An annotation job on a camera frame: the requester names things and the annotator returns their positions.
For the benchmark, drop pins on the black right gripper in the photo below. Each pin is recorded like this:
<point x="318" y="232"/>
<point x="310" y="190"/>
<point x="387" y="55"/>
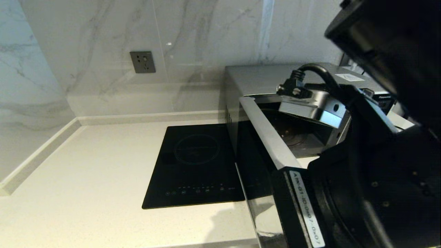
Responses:
<point x="296" y="206"/>

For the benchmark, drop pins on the black glass microwave door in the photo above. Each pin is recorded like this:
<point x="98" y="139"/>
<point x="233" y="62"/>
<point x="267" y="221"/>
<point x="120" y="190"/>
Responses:
<point x="265" y="137"/>

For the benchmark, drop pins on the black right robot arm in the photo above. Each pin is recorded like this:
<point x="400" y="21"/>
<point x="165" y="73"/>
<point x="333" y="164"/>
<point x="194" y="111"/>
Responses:
<point x="396" y="179"/>

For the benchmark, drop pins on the white serial number sticker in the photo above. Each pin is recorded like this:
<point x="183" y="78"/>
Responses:
<point x="306" y="210"/>

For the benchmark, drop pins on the black induction cooktop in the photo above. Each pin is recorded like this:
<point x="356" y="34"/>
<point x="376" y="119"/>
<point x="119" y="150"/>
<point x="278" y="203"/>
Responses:
<point x="193" y="165"/>

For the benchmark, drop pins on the white paper label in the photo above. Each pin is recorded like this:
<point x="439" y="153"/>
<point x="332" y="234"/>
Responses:
<point x="349" y="77"/>

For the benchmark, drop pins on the grey single wall socket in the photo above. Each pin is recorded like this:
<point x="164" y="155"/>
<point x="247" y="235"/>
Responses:
<point x="142" y="62"/>

